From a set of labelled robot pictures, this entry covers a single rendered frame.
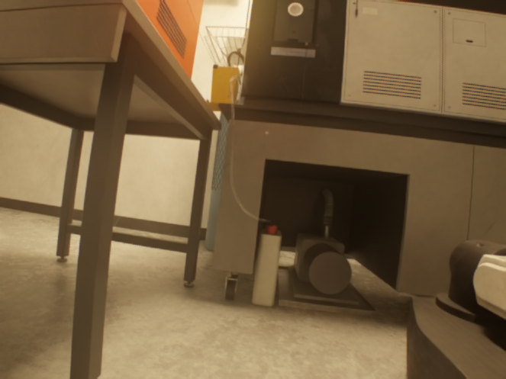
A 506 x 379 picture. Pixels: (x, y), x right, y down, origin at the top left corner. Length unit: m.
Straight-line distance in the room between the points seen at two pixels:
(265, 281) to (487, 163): 0.92
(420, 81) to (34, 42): 1.20
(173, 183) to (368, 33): 1.76
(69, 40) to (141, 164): 2.00
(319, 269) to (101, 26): 1.02
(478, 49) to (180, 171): 2.02
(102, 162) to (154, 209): 1.89
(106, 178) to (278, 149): 0.63
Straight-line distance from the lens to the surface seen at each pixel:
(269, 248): 1.03
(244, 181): 0.96
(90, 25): 0.52
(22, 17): 0.62
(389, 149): 1.05
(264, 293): 1.07
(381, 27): 1.31
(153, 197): 2.39
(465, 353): 0.65
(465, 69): 1.38
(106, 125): 0.53
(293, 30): 1.23
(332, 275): 1.14
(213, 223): 1.85
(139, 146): 2.50
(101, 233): 0.52
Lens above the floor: 0.41
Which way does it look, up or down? 2 degrees up
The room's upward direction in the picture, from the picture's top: 7 degrees clockwise
